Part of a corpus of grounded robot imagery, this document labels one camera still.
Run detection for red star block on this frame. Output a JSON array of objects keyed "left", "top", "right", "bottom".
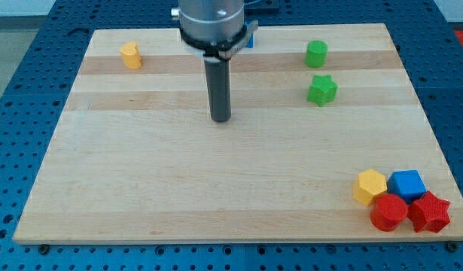
[{"left": 407, "top": 190, "right": 451, "bottom": 233}]

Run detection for yellow heart block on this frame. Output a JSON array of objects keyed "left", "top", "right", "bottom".
[{"left": 120, "top": 41, "right": 142, "bottom": 69}]

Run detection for blue block behind arm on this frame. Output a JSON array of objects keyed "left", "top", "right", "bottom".
[{"left": 245, "top": 22, "right": 254, "bottom": 48}]

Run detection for red cylinder block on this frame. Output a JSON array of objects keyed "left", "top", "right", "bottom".
[{"left": 370, "top": 194, "right": 408, "bottom": 232}]

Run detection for green star block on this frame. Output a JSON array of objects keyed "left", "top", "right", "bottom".
[{"left": 306, "top": 75, "right": 338, "bottom": 107}]

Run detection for dark grey cylindrical pointer tool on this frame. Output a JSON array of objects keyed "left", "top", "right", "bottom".
[{"left": 204, "top": 61, "right": 231, "bottom": 123}]

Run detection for black clamp ring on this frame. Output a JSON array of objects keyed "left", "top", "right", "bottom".
[{"left": 178, "top": 20, "right": 259, "bottom": 62}]

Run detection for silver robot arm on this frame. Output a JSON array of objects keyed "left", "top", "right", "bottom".
[{"left": 178, "top": 0, "right": 245, "bottom": 42}]

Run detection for yellow hexagon block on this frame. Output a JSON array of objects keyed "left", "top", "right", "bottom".
[{"left": 352, "top": 169, "right": 388, "bottom": 206}]

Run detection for blue cube block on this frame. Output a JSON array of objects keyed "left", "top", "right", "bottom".
[{"left": 387, "top": 170, "right": 427, "bottom": 204}]

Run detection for green cylinder block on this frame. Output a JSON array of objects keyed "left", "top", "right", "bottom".
[{"left": 304, "top": 40, "right": 328, "bottom": 68}]

